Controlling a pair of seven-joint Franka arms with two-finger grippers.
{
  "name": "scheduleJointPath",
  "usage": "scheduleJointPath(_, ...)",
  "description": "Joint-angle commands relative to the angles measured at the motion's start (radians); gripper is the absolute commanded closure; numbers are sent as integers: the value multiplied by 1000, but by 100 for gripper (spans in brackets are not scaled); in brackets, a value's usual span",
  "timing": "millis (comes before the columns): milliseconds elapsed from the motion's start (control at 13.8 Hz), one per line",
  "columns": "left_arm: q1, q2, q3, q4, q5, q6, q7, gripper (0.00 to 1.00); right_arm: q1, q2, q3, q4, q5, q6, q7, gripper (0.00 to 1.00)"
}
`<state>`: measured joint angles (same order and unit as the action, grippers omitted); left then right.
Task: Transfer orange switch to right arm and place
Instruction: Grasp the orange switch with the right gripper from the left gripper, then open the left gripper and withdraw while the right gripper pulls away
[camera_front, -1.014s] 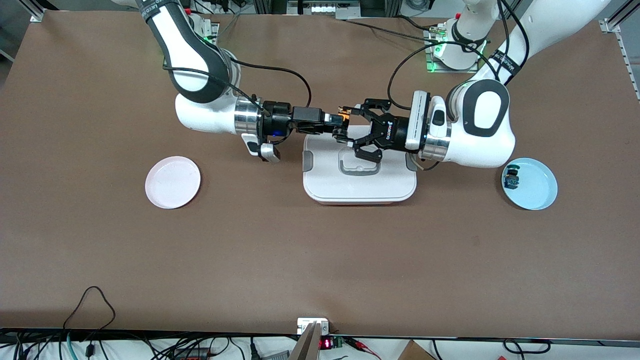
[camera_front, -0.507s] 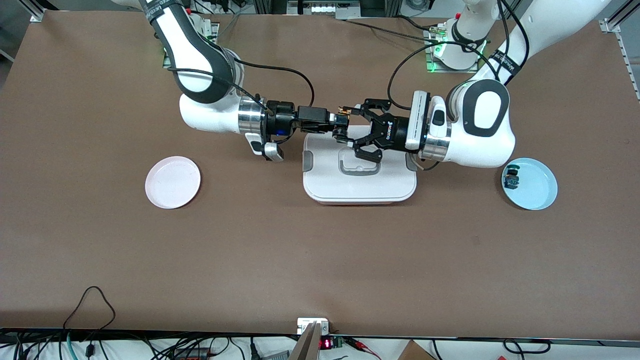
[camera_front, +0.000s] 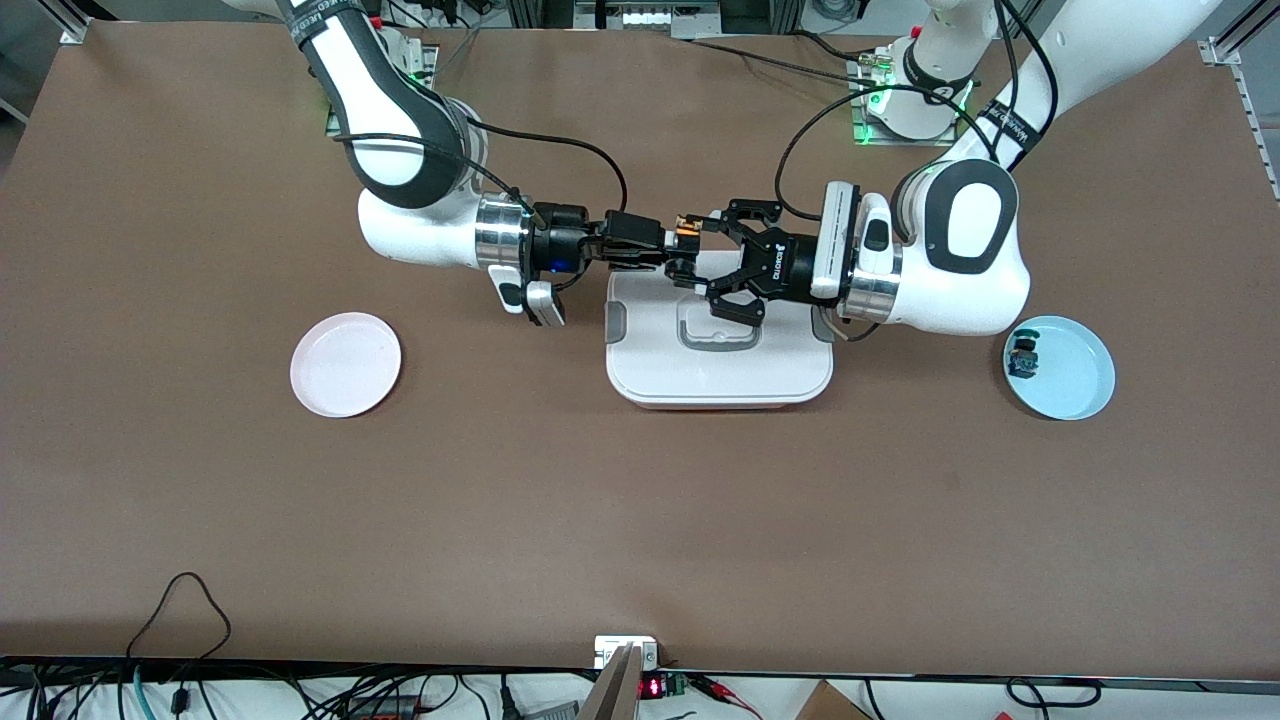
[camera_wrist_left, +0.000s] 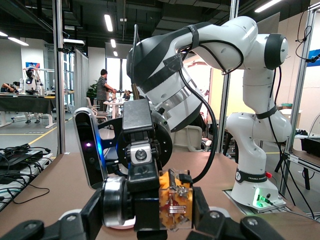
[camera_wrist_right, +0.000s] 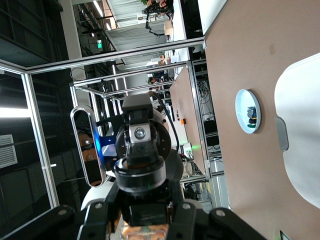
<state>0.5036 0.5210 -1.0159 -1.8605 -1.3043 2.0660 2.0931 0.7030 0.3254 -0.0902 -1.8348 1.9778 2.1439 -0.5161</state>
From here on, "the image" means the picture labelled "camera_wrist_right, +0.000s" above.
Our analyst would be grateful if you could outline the light blue round plate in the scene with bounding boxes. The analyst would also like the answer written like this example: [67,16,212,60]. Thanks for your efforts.
[234,89,262,135]

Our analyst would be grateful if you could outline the brown background table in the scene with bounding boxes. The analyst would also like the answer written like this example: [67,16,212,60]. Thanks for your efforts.
[169,66,209,176]

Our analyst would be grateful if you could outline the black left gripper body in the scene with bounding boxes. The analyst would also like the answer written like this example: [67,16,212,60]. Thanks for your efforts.
[114,109,172,166]

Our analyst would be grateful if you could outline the blue wrist camera bracket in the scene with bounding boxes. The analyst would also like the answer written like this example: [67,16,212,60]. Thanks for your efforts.
[96,117,118,164]

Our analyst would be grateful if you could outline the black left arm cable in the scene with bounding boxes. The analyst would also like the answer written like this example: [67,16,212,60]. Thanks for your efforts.
[149,90,181,151]

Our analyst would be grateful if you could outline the white ventilation grille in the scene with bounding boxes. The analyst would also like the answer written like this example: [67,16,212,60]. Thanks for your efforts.
[0,134,18,169]

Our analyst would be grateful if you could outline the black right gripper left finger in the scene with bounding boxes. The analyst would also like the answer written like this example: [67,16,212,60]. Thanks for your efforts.
[0,183,124,240]

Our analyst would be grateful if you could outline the blue black small part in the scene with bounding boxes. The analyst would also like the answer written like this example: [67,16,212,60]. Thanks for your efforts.
[246,106,258,130]

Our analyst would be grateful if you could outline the aluminium cage frame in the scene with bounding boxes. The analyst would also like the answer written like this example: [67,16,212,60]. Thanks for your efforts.
[0,37,226,209]

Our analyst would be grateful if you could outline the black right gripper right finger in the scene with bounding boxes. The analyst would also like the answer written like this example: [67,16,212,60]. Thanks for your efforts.
[168,179,268,240]

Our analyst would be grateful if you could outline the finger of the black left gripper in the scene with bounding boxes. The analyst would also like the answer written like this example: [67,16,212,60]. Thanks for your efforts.
[124,123,161,168]
[121,94,155,126]

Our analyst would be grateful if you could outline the white lunch box grey clips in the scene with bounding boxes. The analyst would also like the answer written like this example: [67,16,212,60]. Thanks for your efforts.
[274,52,320,210]

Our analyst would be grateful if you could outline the distant cardboard box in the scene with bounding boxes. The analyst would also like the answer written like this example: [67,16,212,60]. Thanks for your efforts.
[163,19,175,36]

